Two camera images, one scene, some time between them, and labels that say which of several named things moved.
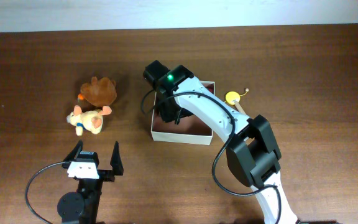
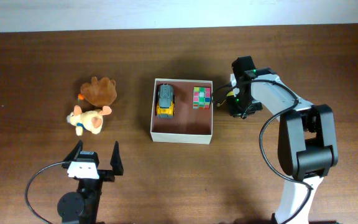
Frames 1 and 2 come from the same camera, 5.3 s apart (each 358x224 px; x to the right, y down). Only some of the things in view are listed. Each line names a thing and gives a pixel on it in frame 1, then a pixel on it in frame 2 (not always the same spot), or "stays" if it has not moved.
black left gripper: x=109 y=175 stays
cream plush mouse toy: x=91 y=121 stays
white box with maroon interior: x=188 y=130 stays
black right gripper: x=167 y=116 -> x=237 y=111
